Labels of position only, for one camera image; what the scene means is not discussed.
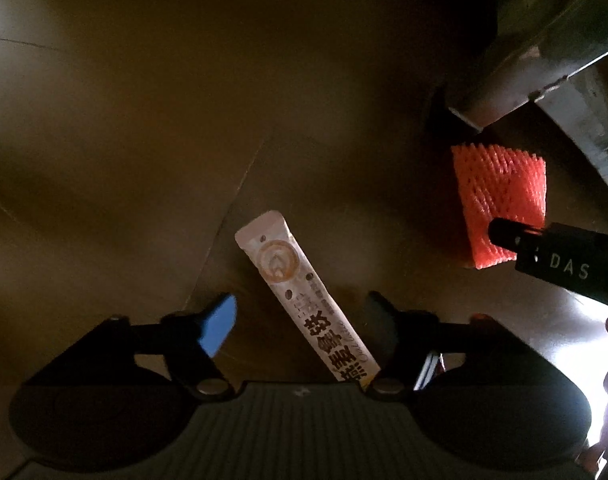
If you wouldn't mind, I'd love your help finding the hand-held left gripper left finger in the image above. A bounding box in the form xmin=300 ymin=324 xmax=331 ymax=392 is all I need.
xmin=84 ymin=292 xmax=238 ymax=403

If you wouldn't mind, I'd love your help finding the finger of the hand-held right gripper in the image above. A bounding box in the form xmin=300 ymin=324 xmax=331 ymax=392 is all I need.
xmin=487 ymin=217 xmax=552 ymax=262

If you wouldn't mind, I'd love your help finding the grey metal furniture bar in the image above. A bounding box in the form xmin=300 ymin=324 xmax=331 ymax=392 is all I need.
xmin=533 ymin=62 xmax=608 ymax=203

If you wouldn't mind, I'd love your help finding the white stick packet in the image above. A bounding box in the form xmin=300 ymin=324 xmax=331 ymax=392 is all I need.
xmin=234 ymin=210 xmax=383 ymax=393

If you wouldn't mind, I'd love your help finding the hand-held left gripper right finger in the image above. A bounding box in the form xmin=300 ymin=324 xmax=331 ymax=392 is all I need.
xmin=364 ymin=290 xmax=527 ymax=403

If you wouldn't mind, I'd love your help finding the orange foam fruit net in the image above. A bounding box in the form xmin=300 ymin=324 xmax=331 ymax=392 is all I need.
xmin=450 ymin=142 xmax=548 ymax=271

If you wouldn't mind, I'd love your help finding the metal furniture leg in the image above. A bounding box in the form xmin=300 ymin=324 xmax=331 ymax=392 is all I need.
xmin=446 ymin=0 xmax=608 ymax=133

